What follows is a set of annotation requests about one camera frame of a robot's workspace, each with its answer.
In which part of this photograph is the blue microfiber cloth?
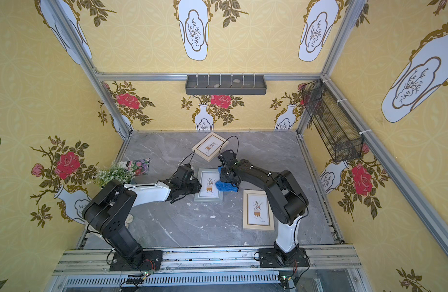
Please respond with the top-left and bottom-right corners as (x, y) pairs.
(215, 166), (238, 193)

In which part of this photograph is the grey-green picture frame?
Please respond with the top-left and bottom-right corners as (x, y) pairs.
(194, 169), (223, 203)

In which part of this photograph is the beige picture frame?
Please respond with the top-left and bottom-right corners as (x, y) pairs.
(243, 190), (274, 231)
(192, 132), (228, 162)

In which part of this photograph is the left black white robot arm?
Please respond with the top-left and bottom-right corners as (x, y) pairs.
(82, 164), (201, 267)

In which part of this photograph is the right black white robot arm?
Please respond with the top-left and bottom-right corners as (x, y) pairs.
(218, 152), (309, 266)

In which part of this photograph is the floral patterned box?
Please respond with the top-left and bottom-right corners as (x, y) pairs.
(119, 158), (150, 176)

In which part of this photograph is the beige work glove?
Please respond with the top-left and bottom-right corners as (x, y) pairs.
(86, 213), (134, 238)

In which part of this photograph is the potted green plant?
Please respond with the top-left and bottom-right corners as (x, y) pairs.
(94, 164), (135, 187)

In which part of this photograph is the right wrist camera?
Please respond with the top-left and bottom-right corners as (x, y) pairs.
(218, 150), (238, 168)

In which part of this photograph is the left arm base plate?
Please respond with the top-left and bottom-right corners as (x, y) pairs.
(110, 250), (163, 271)

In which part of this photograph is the grey wall shelf tray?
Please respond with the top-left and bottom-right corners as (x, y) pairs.
(185, 74), (268, 96)

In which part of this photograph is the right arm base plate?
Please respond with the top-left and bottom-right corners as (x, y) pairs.
(258, 246), (310, 268)

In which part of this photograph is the black wire mesh basket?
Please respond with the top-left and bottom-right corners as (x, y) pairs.
(302, 80), (364, 163)

